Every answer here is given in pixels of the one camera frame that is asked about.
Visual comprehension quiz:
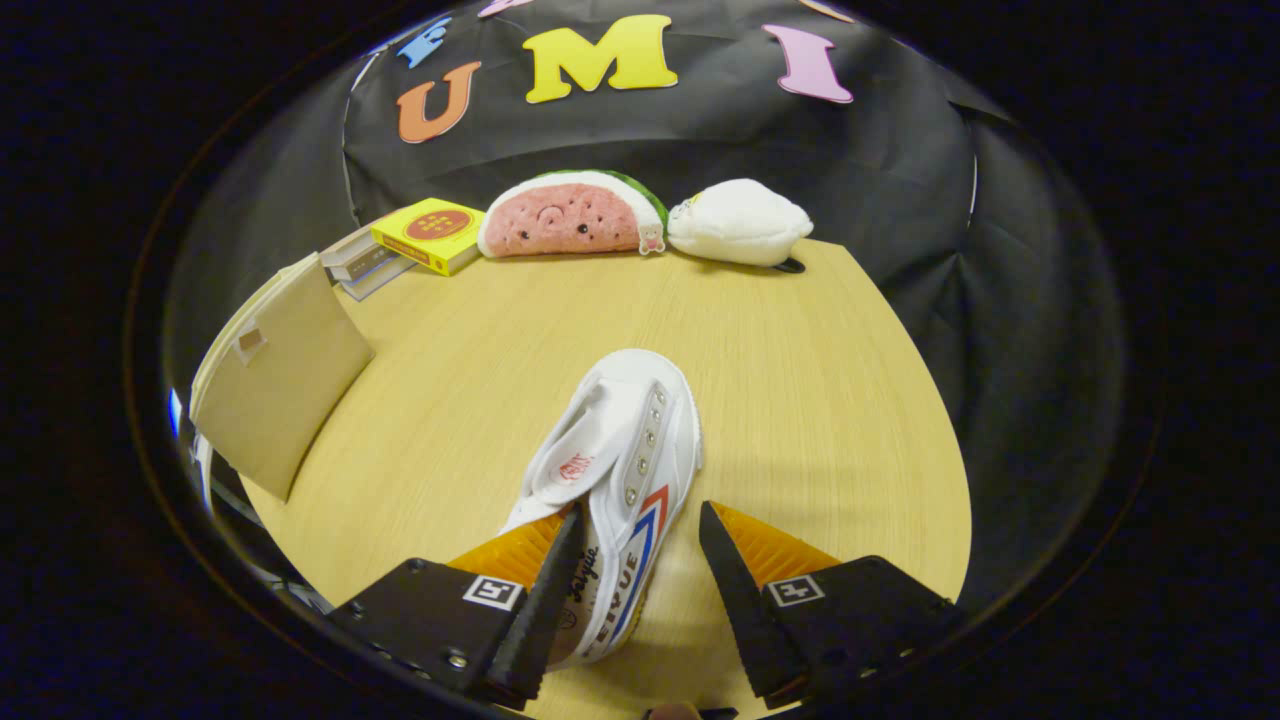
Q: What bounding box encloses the white canvas shoe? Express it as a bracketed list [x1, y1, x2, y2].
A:
[497, 348, 704, 671]

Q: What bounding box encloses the white plush toy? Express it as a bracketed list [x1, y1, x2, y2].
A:
[667, 178, 814, 268]

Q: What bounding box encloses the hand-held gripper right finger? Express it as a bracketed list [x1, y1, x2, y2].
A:
[698, 500, 966, 711]

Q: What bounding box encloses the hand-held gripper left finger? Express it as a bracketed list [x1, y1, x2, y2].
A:
[328, 503, 589, 713]

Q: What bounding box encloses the cream fabric storage box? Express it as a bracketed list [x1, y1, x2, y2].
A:
[188, 252, 376, 503]

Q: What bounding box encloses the watermelon slice plush toy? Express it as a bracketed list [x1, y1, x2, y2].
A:
[477, 169, 669, 259]

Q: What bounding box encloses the yellow book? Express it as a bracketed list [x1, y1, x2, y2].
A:
[370, 198, 488, 277]

